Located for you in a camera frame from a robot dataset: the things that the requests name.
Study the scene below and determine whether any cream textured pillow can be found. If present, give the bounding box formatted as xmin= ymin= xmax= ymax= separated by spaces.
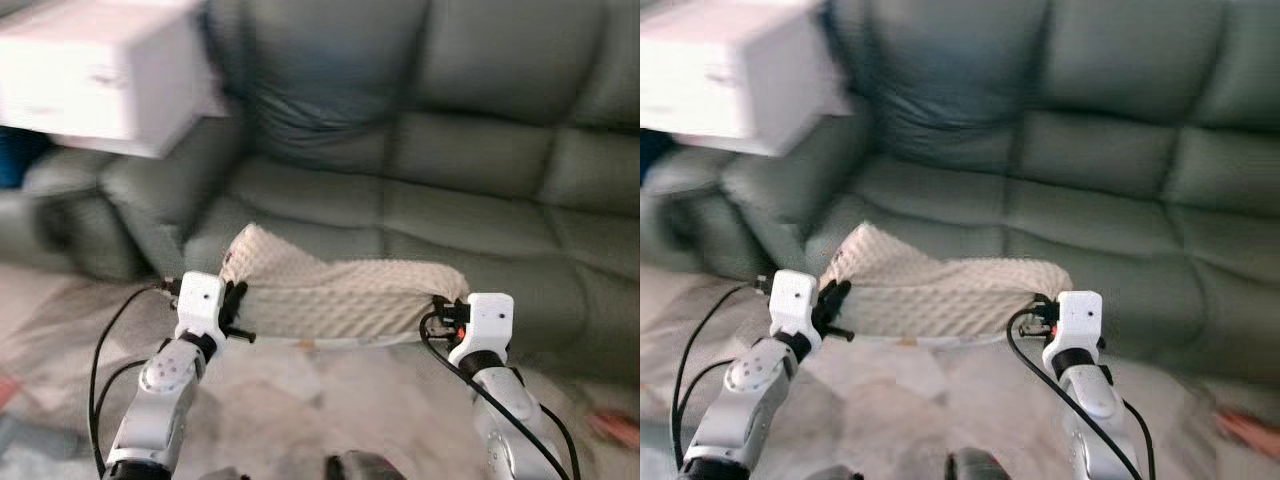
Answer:
xmin=818 ymin=222 xmax=1074 ymax=348
xmin=218 ymin=223 xmax=471 ymax=348

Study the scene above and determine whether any grey green leather sofa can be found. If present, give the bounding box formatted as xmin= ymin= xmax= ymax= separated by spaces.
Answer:
xmin=640 ymin=0 xmax=1280 ymax=406
xmin=0 ymin=0 xmax=641 ymax=386

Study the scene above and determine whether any red thing on floor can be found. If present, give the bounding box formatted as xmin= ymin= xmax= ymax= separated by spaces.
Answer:
xmin=588 ymin=408 xmax=641 ymax=451
xmin=1218 ymin=405 xmax=1280 ymax=459

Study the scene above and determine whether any white box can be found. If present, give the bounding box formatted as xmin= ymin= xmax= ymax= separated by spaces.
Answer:
xmin=0 ymin=0 xmax=231 ymax=159
xmin=640 ymin=0 xmax=853 ymax=158

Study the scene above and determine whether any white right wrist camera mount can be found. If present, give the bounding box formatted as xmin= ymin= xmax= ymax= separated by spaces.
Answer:
xmin=447 ymin=293 xmax=515 ymax=368
xmin=1042 ymin=291 xmax=1104 ymax=366

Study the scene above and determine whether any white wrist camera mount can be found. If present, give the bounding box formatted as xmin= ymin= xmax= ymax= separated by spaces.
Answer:
xmin=770 ymin=269 xmax=823 ymax=353
xmin=447 ymin=293 xmax=515 ymax=368
xmin=1042 ymin=291 xmax=1104 ymax=366
xmin=175 ymin=271 xmax=227 ymax=353

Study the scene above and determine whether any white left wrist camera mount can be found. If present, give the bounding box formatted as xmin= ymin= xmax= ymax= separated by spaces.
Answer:
xmin=175 ymin=271 xmax=227 ymax=353
xmin=770 ymin=269 xmax=823 ymax=353

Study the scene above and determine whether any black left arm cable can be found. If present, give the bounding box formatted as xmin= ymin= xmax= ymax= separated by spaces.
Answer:
xmin=670 ymin=278 xmax=773 ymax=471
xmin=88 ymin=278 xmax=181 ymax=476

